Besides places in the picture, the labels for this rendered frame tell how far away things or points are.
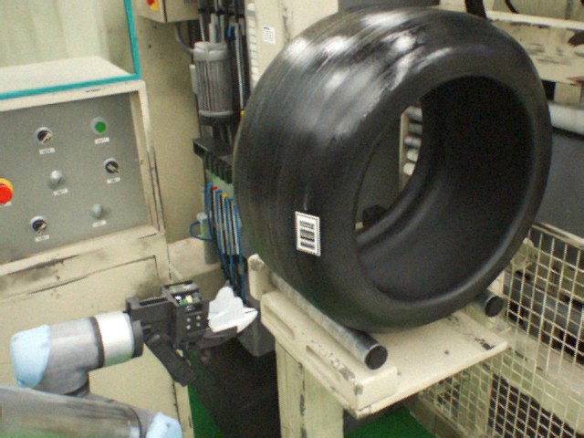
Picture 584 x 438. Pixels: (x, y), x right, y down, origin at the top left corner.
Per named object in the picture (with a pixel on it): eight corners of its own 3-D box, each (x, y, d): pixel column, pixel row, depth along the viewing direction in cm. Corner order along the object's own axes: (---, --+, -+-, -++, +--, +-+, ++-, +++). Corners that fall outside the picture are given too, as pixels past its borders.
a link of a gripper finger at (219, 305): (257, 286, 102) (203, 297, 98) (255, 318, 104) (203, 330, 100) (248, 278, 105) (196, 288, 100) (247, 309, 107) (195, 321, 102)
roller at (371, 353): (265, 272, 133) (282, 259, 134) (274, 286, 135) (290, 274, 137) (364, 359, 106) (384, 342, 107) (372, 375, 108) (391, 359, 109)
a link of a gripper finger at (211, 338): (242, 330, 98) (188, 343, 93) (241, 338, 98) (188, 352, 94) (228, 316, 102) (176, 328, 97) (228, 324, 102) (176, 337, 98)
